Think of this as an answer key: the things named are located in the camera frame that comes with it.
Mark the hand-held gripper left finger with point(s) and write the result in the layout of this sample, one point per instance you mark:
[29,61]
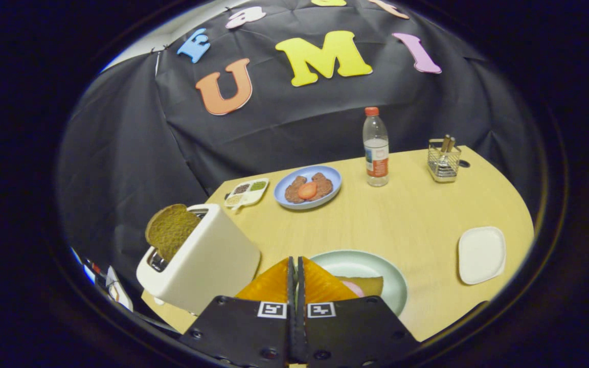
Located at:
[246,332]

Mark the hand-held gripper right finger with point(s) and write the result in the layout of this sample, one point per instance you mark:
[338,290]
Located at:
[356,332]

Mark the round brown bread slice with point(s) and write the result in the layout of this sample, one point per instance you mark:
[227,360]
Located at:
[172,230]

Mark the pink ham slice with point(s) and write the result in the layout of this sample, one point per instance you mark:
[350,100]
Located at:
[353,289]

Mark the square brown bread slice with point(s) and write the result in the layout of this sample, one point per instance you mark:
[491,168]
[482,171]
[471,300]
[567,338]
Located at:
[371,286]

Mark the pale green round plate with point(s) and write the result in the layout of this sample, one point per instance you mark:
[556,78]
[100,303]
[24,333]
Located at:
[356,263]

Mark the cream toaster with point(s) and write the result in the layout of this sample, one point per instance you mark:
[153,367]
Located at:
[207,260]

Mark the white condiment tray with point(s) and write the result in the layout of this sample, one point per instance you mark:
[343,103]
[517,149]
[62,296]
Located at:
[247,193]

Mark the brown meat slice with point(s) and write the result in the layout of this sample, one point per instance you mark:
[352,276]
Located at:
[292,193]

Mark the white square plate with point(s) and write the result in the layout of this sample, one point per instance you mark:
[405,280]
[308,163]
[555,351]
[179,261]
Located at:
[481,255]

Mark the red tomato slice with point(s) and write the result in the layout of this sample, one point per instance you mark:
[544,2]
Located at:
[307,190]

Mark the blue plate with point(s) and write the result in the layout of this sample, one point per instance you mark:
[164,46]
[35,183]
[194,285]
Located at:
[333,176]

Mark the clear red-capped water bottle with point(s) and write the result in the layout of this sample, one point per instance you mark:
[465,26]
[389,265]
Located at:
[376,153]

